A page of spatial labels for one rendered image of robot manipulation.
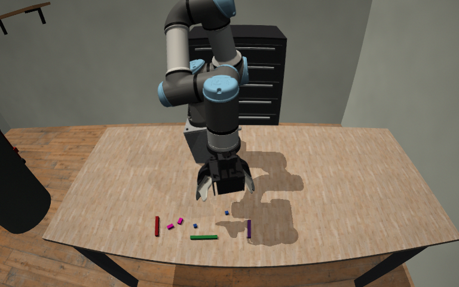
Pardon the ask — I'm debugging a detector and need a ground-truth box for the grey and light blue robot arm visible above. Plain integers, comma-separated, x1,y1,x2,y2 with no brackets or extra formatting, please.
158,0,249,152

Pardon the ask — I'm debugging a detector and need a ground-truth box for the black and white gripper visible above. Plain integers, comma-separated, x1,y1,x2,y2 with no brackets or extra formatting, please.
196,136,255,201

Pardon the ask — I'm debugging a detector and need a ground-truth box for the green rod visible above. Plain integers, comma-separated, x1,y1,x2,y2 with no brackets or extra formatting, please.
190,235,218,240

